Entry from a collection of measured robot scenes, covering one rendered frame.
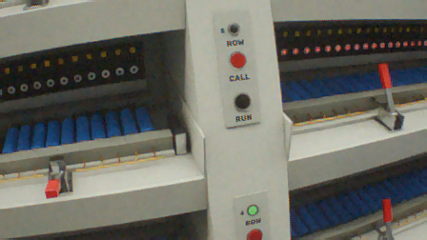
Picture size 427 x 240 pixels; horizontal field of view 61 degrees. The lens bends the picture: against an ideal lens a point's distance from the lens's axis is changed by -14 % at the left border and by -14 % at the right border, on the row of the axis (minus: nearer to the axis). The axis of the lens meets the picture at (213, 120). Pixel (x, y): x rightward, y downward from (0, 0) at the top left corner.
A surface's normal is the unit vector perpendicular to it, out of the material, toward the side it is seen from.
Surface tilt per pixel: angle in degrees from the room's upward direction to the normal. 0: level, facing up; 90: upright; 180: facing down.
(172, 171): 21
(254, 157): 90
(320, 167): 111
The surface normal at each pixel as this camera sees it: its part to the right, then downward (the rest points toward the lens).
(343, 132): -0.01, -0.88
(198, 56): 0.27, 0.11
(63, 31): 0.29, 0.46
